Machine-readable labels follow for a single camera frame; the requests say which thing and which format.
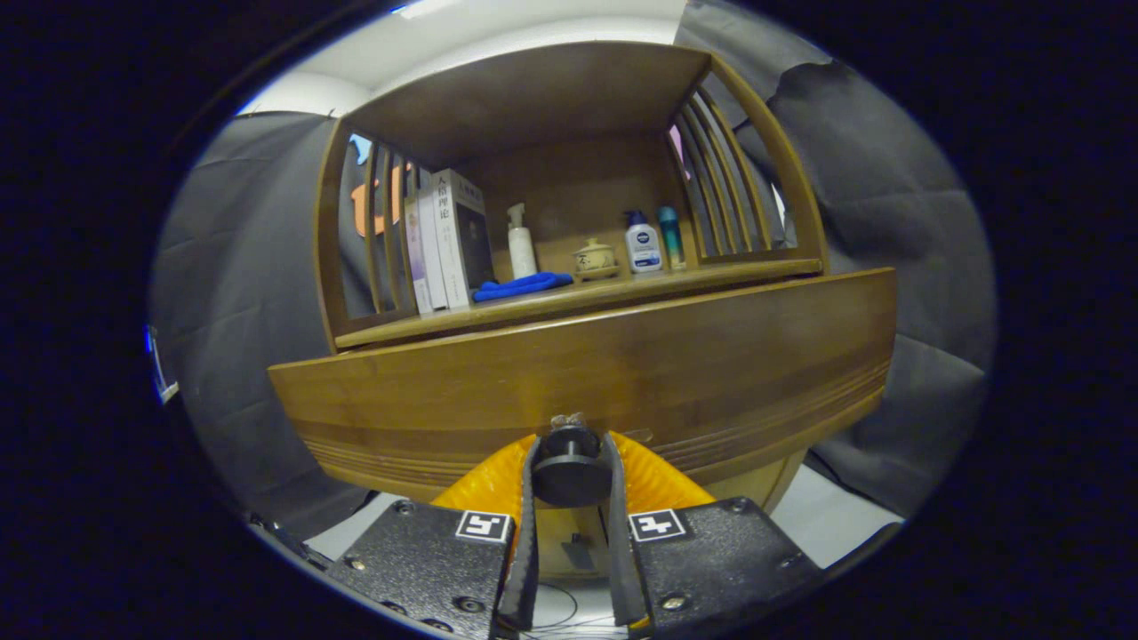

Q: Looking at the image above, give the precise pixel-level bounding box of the wooden cabinet with slatted shelf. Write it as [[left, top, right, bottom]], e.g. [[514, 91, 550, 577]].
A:
[[313, 40, 832, 579]]

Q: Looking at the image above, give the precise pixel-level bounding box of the thin white book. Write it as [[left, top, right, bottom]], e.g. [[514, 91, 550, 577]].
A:
[[416, 185, 451, 312]]

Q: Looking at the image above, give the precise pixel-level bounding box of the white pump bottle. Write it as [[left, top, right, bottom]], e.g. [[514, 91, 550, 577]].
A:
[[507, 203, 539, 280]]

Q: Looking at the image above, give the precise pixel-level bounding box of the beige lidded teacup with saucer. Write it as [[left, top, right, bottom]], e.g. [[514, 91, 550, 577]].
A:
[[572, 238, 621, 282]]

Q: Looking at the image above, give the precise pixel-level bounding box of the thin pale purple book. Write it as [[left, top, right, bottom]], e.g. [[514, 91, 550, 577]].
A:
[[403, 196, 435, 316]]

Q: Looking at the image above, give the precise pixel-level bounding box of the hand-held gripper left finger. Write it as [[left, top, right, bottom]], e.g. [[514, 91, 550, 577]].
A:
[[325, 433, 543, 640]]

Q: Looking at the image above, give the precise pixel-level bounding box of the white lotion bottle blue cap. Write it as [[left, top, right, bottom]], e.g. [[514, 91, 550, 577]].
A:
[[624, 210, 664, 275]]

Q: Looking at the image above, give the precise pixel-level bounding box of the slim teal bottle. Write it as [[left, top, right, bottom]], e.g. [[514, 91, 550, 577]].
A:
[[657, 206, 687, 271]]

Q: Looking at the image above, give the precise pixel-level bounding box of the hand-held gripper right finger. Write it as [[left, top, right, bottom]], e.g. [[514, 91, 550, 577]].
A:
[[605, 430, 823, 640]]

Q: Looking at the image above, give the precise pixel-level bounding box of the wooden drawer with black knob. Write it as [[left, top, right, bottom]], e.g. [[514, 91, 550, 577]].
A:
[[268, 267, 899, 509]]

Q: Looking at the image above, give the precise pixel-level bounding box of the blue folded cloth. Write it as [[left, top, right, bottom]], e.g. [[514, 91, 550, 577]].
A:
[[471, 272, 574, 304]]

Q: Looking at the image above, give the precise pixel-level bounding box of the wooden countertop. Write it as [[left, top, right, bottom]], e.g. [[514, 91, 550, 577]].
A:
[[333, 258, 824, 349]]

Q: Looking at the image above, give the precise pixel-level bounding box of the wooden cabinet door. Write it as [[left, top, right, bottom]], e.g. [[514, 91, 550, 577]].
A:
[[707, 449, 808, 515]]

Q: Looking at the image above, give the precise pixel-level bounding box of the thick white book dark cover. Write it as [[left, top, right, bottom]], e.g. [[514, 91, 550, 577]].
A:
[[433, 169, 496, 309]]

